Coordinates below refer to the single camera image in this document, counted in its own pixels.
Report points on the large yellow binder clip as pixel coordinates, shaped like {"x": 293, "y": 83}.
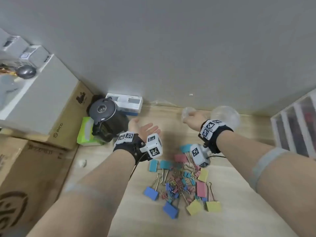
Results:
{"x": 203, "y": 175}
{"x": 194, "y": 207}

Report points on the black electric kettle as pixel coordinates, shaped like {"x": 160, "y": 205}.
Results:
{"x": 103, "y": 111}

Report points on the large blue binder clip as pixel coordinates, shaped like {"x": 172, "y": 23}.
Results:
{"x": 170, "y": 209}
{"x": 151, "y": 193}

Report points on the white plastic drawer organiser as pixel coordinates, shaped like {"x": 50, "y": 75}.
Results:
{"x": 296, "y": 113}

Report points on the large pink binder clip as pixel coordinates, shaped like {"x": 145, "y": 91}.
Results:
{"x": 201, "y": 189}
{"x": 181, "y": 158}

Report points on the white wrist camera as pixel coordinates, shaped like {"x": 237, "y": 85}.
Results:
{"x": 153, "y": 145}
{"x": 197, "y": 155}

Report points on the crumpled white paper ball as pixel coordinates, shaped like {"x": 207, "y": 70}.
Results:
{"x": 82, "y": 163}

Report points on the clear plastic wrap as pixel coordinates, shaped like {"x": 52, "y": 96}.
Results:
{"x": 160, "y": 103}

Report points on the pile of small colourful clips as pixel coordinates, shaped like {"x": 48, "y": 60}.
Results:
{"x": 184, "y": 181}

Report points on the brown cardboard box white top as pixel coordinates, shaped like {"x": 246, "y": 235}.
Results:
{"x": 49, "y": 96}

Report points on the small white box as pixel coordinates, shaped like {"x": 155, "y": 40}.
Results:
{"x": 34, "y": 55}
{"x": 11, "y": 43}

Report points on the person's left hand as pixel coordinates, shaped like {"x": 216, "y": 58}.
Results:
{"x": 138, "y": 128}

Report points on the large clear plastic jar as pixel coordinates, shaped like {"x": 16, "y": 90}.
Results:
{"x": 227, "y": 115}

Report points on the big brown box black logo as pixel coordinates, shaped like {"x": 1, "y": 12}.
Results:
{"x": 24, "y": 175}

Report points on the person's left forearm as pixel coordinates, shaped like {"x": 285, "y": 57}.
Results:
{"x": 98, "y": 185}

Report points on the green tissue pack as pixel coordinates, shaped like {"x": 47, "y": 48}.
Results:
{"x": 85, "y": 133}

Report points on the small clear plastic jar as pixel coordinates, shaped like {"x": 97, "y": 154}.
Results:
{"x": 186, "y": 113}

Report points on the person's right hand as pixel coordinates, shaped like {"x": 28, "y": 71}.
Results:
{"x": 196, "y": 120}

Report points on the person's right forearm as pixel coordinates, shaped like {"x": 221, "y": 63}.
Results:
{"x": 247, "y": 157}

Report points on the white and blue box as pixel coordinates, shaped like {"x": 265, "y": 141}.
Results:
{"x": 128, "y": 101}

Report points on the grey computer mouse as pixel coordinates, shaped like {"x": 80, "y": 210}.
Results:
{"x": 26, "y": 71}

